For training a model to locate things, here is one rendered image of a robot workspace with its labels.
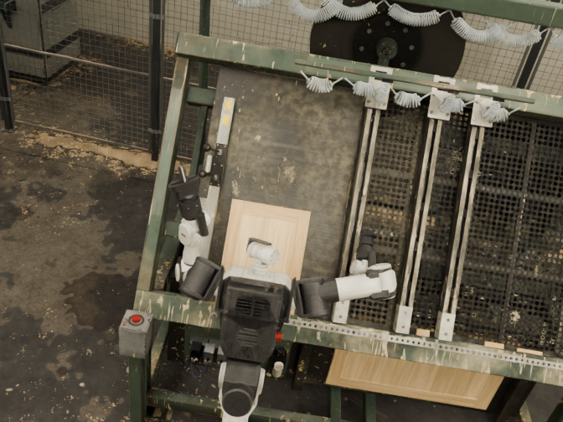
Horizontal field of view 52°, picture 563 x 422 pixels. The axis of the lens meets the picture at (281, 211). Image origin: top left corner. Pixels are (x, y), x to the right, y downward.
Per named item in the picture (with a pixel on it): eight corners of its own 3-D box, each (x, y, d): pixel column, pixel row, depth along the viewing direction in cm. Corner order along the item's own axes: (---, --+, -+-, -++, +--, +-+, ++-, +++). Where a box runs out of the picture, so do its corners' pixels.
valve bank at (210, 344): (177, 380, 272) (178, 347, 258) (183, 357, 283) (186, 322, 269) (282, 398, 272) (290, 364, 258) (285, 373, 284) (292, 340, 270)
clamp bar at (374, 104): (327, 318, 274) (332, 327, 250) (367, 71, 277) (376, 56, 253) (348, 321, 274) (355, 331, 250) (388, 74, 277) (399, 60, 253)
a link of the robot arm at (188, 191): (164, 181, 227) (171, 208, 233) (172, 190, 219) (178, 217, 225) (194, 171, 232) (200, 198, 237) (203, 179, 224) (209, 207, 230)
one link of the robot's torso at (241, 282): (288, 379, 211) (305, 287, 204) (195, 364, 211) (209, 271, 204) (289, 343, 240) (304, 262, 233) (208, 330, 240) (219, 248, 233)
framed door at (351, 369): (325, 380, 324) (325, 383, 322) (345, 311, 292) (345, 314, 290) (484, 406, 324) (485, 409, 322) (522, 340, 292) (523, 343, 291)
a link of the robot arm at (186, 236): (194, 210, 236) (192, 234, 245) (178, 221, 230) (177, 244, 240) (206, 219, 234) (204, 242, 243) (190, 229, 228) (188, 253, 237)
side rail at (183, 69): (142, 286, 279) (136, 289, 268) (180, 62, 282) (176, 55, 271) (153, 289, 279) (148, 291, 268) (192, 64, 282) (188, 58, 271)
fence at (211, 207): (191, 296, 273) (189, 298, 269) (224, 98, 276) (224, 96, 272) (201, 299, 273) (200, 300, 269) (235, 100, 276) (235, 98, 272)
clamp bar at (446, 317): (430, 336, 274) (445, 346, 250) (469, 88, 277) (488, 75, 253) (451, 339, 274) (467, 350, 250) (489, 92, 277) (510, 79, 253)
